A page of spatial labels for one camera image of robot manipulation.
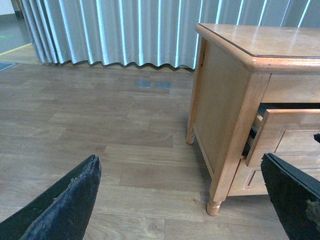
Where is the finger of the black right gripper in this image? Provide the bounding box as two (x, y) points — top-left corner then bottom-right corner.
(313, 133), (320, 143)

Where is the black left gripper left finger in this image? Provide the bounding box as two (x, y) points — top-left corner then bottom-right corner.
(0, 155), (102, 240)

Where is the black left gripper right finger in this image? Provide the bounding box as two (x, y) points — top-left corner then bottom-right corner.
(260, 153), (320, 240)

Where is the wooden drawer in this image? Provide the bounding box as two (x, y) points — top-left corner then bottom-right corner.
(245, 103), (320, 169)
(226, 158), (320, 197)

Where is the light wooden nightstand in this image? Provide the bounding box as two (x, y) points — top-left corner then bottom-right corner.
(186, 23), (320, 216)

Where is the grey pleated curtain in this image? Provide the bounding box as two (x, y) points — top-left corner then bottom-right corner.
(21, 0), (320, 69)

